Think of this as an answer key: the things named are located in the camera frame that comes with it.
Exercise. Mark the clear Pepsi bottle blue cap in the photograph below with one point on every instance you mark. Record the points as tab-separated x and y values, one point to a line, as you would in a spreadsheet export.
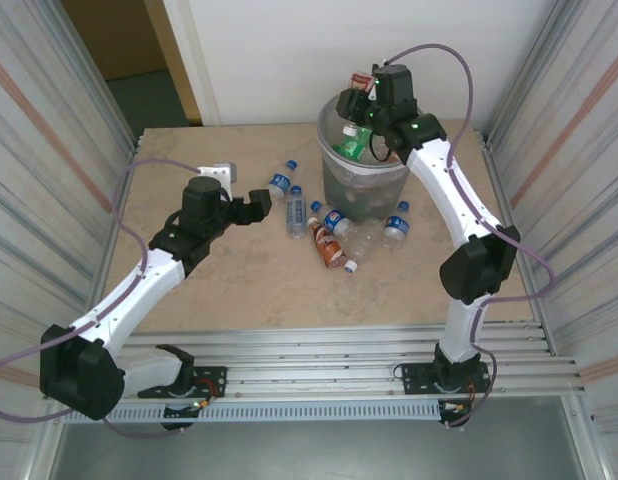
278	184
334	220
396	227

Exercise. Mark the clear bottle blue text label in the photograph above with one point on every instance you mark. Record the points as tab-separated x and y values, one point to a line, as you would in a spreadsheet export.
297	212

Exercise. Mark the green plastic bottle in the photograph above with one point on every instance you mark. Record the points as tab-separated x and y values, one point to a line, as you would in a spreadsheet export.
353	145

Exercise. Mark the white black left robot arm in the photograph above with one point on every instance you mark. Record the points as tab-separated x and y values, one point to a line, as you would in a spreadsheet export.
134	290

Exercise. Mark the grey mesh waste bin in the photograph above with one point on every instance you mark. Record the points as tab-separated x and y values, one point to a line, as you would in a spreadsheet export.
339	192

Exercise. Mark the brown Nescafe bottle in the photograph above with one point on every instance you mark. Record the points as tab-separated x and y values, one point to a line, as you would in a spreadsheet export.
329	247

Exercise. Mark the brown door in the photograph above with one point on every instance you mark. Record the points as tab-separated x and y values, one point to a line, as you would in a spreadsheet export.
114	35

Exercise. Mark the wooden door frame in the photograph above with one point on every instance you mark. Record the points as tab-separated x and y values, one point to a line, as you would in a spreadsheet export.
171	60

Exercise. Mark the aluminium rail frame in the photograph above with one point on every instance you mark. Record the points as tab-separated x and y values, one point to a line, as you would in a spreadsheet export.
314	360

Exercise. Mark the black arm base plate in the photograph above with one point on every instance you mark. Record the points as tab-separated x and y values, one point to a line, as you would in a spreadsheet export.
414	372
214	377

